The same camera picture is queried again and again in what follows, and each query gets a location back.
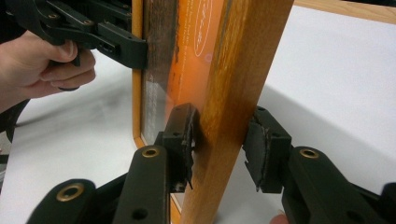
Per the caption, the white table sheet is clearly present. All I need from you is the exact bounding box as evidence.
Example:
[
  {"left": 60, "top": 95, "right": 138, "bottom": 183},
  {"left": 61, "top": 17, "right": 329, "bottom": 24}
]
[{"left": 0, "top": 4, "right": 396, "bottom": 224}]

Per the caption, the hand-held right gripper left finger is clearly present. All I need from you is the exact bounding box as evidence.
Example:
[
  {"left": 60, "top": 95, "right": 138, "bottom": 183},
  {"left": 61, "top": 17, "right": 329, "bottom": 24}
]
[{"left": 111, "top": 102, "right": 201, "bottom": 224}]

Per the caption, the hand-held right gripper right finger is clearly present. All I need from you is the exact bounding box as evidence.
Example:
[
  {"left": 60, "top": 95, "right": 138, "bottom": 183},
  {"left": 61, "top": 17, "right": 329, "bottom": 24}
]
[{"left": 242, "top": 105, "right": 389, "bottom": 224}]

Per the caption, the wooden photo frame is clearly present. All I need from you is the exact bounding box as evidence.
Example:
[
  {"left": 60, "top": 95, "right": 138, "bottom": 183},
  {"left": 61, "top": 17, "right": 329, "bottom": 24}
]
[{"left": 131, "top": 0, "right": 295, "bottom": 224}]

